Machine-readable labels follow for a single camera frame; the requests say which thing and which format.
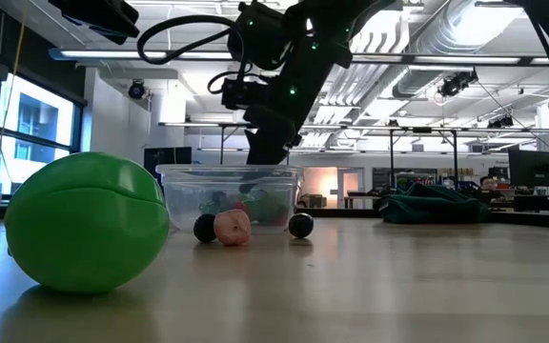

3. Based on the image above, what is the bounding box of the pale-striped green toy fruit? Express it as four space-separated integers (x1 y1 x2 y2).
250 191 291 225

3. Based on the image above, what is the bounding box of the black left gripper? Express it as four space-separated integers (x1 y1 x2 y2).
48 0 141 46

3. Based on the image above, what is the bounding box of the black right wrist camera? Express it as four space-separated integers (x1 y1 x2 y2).
220 78 269 111

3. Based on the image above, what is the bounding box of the black monitor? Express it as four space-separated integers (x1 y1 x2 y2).
508 150 549 190
143 146 193 167

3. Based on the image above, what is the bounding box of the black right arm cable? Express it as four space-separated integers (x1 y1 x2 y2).
136 13 248 96

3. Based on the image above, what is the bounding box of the smooth green toy fruit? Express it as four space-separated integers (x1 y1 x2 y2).
4 151 171 294

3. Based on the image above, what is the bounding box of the pink toy peach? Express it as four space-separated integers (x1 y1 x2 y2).
213 209 253 248

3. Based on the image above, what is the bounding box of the silver ceiling duct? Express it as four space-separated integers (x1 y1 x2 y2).
324 9 485 109

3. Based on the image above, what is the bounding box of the person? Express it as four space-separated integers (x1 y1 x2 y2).
478 175 507 201

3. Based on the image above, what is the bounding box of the black ceiling camera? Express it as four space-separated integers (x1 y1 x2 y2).
438 70 479 99

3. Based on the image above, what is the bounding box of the dark toy blueberry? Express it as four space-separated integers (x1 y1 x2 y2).
287 212 315 240
193 212 218 244

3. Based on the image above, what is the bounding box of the black round ceiling fixture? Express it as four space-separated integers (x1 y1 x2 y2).
128 79 147 100

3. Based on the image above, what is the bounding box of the clear plastic tupperware container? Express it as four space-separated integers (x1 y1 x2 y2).
154 164 305 235

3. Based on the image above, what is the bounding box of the dark green cloth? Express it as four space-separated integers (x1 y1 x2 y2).
373 183 493 225

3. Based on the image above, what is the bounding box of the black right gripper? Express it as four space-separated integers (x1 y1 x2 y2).
244 66 326 167

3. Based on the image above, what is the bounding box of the large dark-framed window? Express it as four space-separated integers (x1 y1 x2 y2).
0 73 86 196

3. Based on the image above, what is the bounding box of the long ceiling light bar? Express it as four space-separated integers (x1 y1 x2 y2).
48 47 549 67

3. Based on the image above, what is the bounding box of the black aluminium table frame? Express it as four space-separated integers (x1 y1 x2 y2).
297 206 549 230

